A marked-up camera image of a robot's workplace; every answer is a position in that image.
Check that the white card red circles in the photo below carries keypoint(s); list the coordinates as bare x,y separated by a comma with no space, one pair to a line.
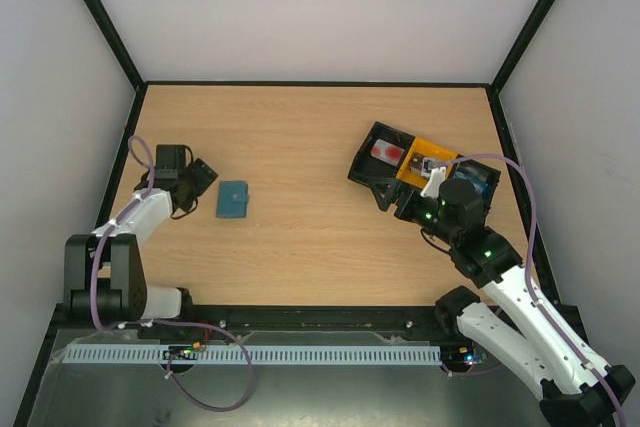
387,152

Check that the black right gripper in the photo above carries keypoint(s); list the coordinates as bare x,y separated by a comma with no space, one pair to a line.
401,197

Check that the white slotted cable duct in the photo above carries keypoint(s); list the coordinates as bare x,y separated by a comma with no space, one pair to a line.
403,355

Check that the blue cards stack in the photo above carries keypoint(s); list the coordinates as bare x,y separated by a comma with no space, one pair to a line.
478,178

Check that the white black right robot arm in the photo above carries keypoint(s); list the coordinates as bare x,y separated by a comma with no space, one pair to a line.
572,383

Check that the black bin with blue cards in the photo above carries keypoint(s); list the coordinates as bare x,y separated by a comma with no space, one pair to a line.
493,177

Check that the yellow plastic bin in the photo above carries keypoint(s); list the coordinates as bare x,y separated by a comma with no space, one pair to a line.
422,157

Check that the teal leather card holder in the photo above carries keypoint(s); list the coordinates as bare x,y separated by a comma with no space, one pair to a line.
233,200

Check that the black plastic bin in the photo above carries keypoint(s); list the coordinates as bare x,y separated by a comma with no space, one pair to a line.
364,167

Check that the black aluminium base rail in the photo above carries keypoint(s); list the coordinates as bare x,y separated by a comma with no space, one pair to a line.
408,323

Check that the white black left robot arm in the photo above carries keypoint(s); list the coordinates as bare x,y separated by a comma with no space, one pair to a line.
104,279

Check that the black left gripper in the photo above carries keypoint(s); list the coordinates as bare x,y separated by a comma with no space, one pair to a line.
206,176

